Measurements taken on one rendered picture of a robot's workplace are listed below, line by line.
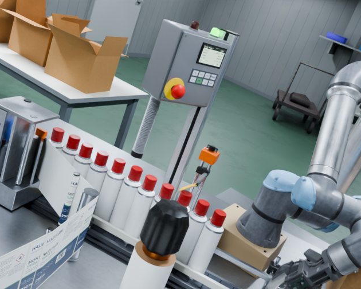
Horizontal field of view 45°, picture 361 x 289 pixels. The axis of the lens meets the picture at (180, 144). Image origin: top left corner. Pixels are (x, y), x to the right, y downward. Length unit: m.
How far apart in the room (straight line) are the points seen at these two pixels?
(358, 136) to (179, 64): 0.58
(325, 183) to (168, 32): 0.54
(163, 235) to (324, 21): 8.73
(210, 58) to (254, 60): 8.62
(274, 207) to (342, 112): 0.38
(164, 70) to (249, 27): 8.77
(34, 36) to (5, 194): 1.96
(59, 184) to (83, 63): 1.61
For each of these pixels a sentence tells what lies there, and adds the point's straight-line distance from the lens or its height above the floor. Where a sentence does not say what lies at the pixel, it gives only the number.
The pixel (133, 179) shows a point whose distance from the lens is 1.20.
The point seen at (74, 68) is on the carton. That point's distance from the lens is 2.78.
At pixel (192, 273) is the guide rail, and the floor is 0.91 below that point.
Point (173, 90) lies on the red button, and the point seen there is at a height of 1.33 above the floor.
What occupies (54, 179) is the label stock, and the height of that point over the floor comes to 0.99.
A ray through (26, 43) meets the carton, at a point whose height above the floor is 0.87.
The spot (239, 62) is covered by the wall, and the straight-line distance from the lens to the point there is 9.90.
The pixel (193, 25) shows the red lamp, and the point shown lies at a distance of 1.13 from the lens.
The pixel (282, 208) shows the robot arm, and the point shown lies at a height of 1.06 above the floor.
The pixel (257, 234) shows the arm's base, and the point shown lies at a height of 0.95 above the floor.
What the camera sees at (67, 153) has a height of 1.04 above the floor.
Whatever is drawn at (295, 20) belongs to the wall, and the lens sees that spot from 9.57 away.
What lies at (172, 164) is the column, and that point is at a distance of 1.29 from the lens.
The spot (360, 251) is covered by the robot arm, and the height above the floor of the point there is 1.18.
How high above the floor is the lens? 1.57
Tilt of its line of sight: 19 degrees down
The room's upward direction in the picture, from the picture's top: 21 degrees clockwise
